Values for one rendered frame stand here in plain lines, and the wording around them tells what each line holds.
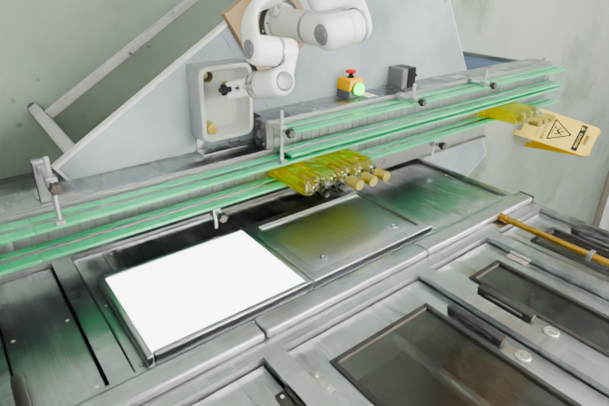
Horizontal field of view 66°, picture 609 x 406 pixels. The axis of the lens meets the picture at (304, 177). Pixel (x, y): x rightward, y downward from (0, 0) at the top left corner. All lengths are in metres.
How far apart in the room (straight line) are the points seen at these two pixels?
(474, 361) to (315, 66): 1.09
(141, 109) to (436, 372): 1.03
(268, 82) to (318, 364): 0.67
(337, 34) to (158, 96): 0.54
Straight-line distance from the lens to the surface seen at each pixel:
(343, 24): 1.35
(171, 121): 1.49
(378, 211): 1.57
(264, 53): 1.18
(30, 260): 1.29
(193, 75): 1.44
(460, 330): 1.21
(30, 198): 1.38
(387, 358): 1.11
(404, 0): 2.02
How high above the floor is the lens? 2.08
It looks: 46 degrees down
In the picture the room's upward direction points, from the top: 119 degrees clockwise
